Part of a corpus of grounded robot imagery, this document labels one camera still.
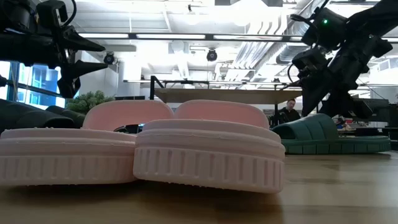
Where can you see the black ceiling rail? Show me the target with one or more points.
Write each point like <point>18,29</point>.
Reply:
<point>208,36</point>

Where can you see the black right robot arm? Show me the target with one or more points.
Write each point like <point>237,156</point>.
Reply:
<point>373,15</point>

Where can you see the person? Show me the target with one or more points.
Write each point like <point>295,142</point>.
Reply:
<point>290,113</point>

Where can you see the wooden shelf black metal frame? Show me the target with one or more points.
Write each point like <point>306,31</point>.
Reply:
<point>224,96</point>

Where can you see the green slide sandal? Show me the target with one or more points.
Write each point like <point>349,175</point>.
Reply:
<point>311,133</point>

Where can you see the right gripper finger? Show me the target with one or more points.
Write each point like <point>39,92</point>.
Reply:
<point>312,91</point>
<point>334,104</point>

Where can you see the green potted plant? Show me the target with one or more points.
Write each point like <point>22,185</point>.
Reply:
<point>87,101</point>

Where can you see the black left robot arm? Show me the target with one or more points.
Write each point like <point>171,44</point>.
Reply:
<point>15,46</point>

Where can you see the blue tinted window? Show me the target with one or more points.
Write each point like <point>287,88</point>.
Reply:
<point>37,84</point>

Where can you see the black slide sandal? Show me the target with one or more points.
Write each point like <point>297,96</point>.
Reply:
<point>70,115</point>
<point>25,115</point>

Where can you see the silver ventilation duct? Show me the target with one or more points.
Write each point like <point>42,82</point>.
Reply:
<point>289,53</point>

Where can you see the pink slide sandal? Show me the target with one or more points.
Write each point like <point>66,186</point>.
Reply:
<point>211,161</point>
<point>62,155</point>

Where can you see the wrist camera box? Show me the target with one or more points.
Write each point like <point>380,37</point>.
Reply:
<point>51,14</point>
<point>309,62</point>

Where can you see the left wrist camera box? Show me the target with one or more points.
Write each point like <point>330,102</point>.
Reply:
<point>51,14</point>

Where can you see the cluttered desk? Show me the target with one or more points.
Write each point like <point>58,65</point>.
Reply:
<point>373,130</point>

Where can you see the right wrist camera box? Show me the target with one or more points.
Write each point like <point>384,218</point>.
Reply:
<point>309,62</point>

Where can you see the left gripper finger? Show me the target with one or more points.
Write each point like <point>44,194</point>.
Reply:
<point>81,69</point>
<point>81,42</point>

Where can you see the black ceiling spotlight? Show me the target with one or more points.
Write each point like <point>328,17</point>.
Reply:
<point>212,55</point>
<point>109,58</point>

